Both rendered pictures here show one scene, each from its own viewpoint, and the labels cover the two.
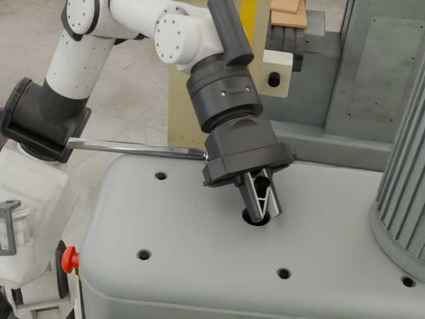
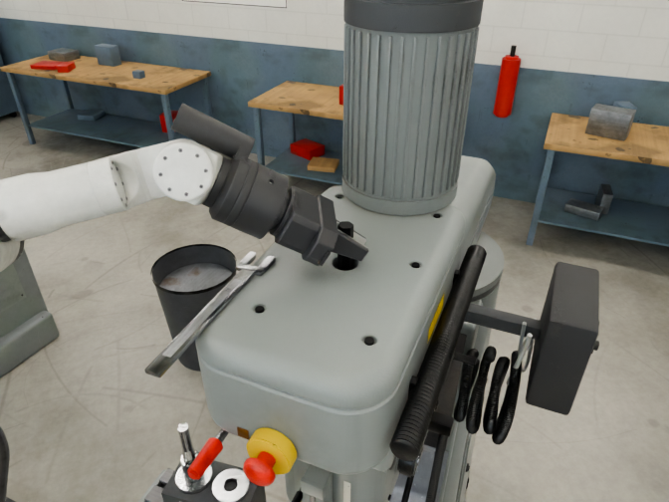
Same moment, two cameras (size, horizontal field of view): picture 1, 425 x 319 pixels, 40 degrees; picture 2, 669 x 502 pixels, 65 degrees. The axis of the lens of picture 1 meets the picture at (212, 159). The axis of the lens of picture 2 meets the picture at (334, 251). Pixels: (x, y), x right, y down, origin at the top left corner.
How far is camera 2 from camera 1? 61 cm
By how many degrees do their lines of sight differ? 54
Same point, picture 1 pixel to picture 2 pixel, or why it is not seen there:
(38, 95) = not seen: outside the picture
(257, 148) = (319, 206)
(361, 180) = not seen: hidden behind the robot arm
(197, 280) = (410, 313)
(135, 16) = (66, 202)
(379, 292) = (444, 228)
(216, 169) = (329, 237)
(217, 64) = (242, 163)
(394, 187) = (395, 164)
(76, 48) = not seen: outside the picture
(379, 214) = (385, 197)
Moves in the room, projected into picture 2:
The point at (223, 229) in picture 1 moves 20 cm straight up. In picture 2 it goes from (354, 284) to (358, 139)
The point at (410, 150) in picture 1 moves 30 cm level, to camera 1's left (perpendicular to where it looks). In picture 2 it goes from (400, 126) to (318, 220)
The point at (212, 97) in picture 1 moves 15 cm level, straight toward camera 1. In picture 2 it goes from (267, 191) to (386, 213)
